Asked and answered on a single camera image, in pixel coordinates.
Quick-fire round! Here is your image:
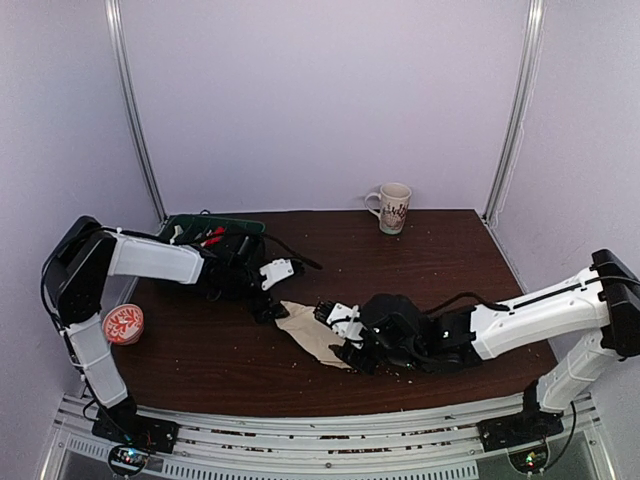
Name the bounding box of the green compartment tray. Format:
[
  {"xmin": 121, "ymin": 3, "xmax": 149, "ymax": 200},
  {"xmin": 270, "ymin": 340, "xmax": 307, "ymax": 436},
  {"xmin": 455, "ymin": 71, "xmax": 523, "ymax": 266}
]
[{"xmin": 158, "ymin": 214, "xmax": 266, "ymax": 244}]

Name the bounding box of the cream underwear navy trim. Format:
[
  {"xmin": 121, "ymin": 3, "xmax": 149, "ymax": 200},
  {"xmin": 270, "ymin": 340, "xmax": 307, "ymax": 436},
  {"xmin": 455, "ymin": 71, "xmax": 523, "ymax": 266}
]
[{"xmin": 275, "ymin": 301, "xmax": 350, "ymax": 370}]

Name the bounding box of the white patterned ceramic mug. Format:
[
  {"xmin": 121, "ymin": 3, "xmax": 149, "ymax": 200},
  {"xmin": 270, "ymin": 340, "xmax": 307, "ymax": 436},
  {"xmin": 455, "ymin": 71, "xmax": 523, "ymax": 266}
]
[{"xmin": 364, "ymin": 182, "xmax": 412, "ymax": 235}]

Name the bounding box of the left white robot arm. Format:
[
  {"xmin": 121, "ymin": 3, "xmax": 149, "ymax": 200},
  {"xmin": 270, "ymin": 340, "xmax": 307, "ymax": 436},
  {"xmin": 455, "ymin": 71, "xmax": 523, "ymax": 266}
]
[{"xmin": 40, "ymin": 216, "xmax": 297, "ymax": 444}]

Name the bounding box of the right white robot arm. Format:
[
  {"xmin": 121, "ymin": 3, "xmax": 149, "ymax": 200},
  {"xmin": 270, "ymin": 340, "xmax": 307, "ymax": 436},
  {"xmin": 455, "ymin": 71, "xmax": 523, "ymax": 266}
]
[{"xmin": 314, "ymin": 249, "xmax": 639, "ymax": 442}]

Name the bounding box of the red item in tray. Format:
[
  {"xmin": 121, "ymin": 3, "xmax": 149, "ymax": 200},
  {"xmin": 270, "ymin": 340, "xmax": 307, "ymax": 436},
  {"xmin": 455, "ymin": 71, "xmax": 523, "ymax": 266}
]
[{"xmin": 200, "ymin": 226, "xmax": 226, "ymax": 248}]

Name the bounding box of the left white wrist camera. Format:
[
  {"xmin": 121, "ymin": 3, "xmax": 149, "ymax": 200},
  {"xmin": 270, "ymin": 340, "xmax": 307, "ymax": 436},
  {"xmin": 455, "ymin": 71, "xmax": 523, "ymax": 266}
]
[{"xmin": 259, "ymin": 258, "xmax": 304, "ymax": 291}]

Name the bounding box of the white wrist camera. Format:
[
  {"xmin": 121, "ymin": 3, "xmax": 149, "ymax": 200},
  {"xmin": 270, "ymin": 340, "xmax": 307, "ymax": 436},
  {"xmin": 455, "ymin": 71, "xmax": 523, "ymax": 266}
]
[
  {"xmin": 259, "ymin": 258, "xmax": 304, "ymax": 291},
  {"xmin": 313, "ymin": 301, "xmax": 365, "ymax": 349}
]

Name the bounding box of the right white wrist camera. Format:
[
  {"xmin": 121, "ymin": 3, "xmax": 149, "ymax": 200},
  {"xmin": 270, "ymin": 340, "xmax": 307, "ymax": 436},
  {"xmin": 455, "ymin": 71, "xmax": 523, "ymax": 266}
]
[{"xmin": 313, "ymin": 301, "xmax": 365, "ymax": 349}]

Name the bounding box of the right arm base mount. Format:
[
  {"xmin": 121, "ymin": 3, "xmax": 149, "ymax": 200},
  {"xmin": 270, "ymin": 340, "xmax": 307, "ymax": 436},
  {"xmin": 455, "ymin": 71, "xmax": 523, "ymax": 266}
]
[{"xmin": 477, "ymin": 411, "xmax": 564, "ymax": 452}]

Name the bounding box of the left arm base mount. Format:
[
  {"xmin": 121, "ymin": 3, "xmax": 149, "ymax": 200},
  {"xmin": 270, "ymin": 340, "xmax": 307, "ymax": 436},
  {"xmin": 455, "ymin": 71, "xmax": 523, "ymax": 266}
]
[{"xmin": 91, "ymin": 417, "xmax": 179, "ymax": 454}]

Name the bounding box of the left aluminium frame post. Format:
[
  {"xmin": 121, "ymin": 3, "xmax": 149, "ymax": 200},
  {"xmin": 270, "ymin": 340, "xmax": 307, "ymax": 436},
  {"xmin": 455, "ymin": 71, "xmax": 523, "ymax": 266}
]
[{"xmin": 104, "ymin": 0, "xmax": 166, "ymax": 222}]

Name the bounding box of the aluminium frame post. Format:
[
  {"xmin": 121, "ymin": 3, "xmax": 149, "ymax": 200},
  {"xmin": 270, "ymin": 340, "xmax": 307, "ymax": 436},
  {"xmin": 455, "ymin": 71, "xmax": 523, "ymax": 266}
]
[
  {"xmin": 104, "ymin": 0, "xmax": 166, "ymax": 222},
  {"xmin": 483, "ymin": 0, "xmax": 545, "ymax": 225}
]

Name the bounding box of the right aluminium frame post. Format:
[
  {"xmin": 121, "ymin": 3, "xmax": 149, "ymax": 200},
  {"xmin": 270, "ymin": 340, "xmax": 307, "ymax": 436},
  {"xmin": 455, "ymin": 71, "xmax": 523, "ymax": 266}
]
[{"xmin": 483, "ymin": 0, "xmax": 545, "ymax": 225}]

